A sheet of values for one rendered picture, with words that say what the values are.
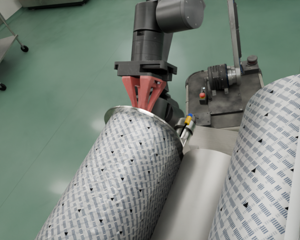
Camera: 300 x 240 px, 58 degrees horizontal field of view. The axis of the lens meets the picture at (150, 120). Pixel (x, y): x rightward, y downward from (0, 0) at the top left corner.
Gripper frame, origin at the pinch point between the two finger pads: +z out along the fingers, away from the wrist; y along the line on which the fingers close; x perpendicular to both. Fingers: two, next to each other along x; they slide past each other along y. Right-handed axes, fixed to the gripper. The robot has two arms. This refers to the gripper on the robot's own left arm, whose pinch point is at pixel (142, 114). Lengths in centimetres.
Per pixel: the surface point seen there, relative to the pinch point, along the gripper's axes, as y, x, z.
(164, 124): -7.8, 6.2, 1.3
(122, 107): -1.3, 8.3, -0.7
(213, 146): -3.1, -38.9, 8.2
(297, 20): -16, -241, -98
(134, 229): -7.8, 12.5, 15.2
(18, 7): 443, -270, -174
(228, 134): -6.6, -42.3, 4.2
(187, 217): -13.3, 8.0, 13.5
